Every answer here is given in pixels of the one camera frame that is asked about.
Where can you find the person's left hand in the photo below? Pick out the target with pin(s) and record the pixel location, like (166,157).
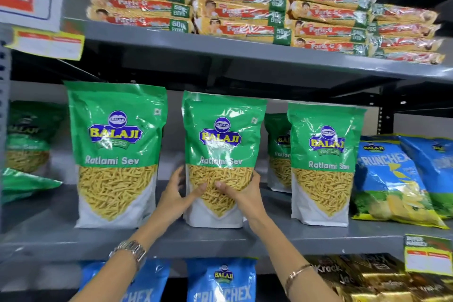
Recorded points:
(173,202)

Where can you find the person's right hand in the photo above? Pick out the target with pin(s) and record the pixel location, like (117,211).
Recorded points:
(247,201)

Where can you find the person's right thumb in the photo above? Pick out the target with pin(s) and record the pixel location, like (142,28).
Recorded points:
(256,180)

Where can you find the person's left thumb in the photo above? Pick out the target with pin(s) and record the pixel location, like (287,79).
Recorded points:
(180,177)

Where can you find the green snack pouch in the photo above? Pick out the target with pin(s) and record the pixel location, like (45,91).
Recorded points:
(24,183)
(324,170)
(30,135)
(278,156)
(113,149)
(223,124)

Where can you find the person's left forearm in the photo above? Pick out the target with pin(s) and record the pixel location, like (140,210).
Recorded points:
(131,262)

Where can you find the person's right forearm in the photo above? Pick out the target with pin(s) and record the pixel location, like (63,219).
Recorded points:
(286,262)

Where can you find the grey metal shelf board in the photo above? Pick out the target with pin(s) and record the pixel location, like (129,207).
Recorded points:
(212,238)
(219,52)

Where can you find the silver metal wristwatch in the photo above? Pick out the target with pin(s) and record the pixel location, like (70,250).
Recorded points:
(131,248)

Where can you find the blue chips bag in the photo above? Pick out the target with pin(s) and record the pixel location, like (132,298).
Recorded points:
(433,167)
(152,282)
(385,185)
(221,282)

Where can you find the black perforated shelf upright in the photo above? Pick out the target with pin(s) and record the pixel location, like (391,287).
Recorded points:
(385,114)

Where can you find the pile of golden snack packets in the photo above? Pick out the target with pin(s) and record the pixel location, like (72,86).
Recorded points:
(375,280)

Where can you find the stack of yellow biscuit packets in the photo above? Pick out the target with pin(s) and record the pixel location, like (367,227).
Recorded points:
(244,4)

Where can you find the grey perforated shelf upright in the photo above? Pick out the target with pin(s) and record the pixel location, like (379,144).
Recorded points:
(4,117)

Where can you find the green yellow shelf price tag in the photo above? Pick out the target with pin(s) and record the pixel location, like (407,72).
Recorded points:
(428,255)

